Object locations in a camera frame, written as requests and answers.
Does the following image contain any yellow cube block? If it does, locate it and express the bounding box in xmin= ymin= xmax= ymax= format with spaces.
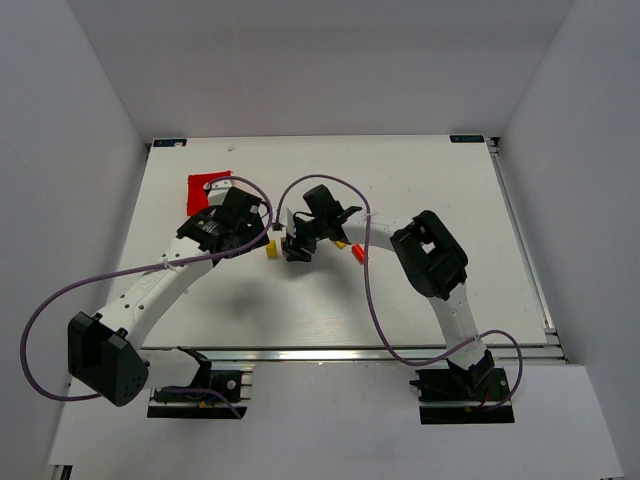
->
xmin=265 ymin=240 xmax=278 ymax=259

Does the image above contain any red cylinder block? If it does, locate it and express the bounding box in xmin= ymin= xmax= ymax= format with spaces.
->
xmin=351 ymin=244 xmax=365 ymax=264

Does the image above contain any red plastic bin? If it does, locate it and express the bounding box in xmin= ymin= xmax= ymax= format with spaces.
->
xmin=186 ymin=170 xmax=232 ymax=216

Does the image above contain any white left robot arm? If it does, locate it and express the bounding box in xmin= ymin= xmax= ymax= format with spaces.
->
xmin=67 ymin=187 xmax=268 ymax=407

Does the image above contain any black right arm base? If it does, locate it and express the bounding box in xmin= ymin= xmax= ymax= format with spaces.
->
xmin=409 ymin=368 xmax=515 ymax=425

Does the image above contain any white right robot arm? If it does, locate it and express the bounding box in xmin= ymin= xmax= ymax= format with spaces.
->
xmin=278 ymin=184 xmax=494 ymax=398

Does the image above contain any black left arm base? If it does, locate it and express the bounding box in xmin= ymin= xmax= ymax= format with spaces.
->
xmin=147 ymin=362 xmax=253 ymax=420

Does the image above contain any blue left corner label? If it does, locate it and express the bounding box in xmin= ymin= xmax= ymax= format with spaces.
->
xmin=152 ymin=138 xmax=187 ymax=148

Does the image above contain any blue corner label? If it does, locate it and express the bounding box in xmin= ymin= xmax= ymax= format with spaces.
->
xmin=152 ymin=138 xmax=187 ymax=148
xmin=449 ymin=134 xmax=485 ymax=144

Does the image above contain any blue right corner label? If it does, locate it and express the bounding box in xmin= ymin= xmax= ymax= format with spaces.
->
xmin=449 ymin=134 xmax=485 ymax=144

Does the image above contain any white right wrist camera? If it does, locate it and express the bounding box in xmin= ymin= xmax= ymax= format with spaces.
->
xmin=272 ymin=208 xmax=296 ymax=242

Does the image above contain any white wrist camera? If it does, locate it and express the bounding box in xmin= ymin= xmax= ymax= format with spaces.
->
xmin=204 ymin=180 xmax=233 ymax=206
xmin=272 ymin=208 xmax=296 ymax=242

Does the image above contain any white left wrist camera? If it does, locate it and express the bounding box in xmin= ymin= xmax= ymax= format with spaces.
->
xmin=204 ymin=180 xmax=233 ymax=206

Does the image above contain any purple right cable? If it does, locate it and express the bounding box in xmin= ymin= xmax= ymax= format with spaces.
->
xmin=276 ymin=173 xmax=525 ymax=412

